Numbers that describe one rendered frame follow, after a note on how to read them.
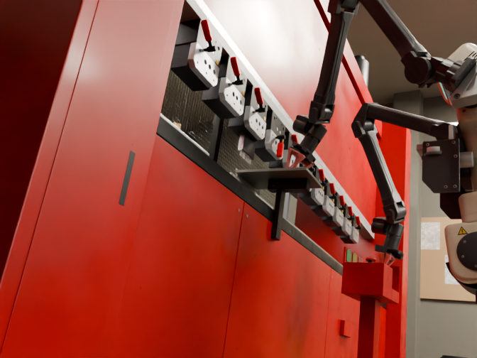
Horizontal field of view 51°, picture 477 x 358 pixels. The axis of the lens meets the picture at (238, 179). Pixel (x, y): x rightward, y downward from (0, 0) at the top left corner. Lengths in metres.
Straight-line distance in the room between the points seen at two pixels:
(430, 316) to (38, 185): 5.15
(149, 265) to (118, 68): 0.44
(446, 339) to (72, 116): 5.09
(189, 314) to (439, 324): 4.53
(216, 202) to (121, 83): 0.57
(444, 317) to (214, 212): 4.46
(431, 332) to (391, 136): 2.30
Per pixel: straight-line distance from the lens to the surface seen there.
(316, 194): 2.55
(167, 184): 1.18
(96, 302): 0.86
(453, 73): 1.51
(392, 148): 4.13
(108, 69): 0.89
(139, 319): 1.12
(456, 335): 5.61
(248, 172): 1.76
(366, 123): 2.14
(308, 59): 2.56
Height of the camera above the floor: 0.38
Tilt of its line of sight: 19 degrees up
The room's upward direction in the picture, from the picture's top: 8 degrees clockwise
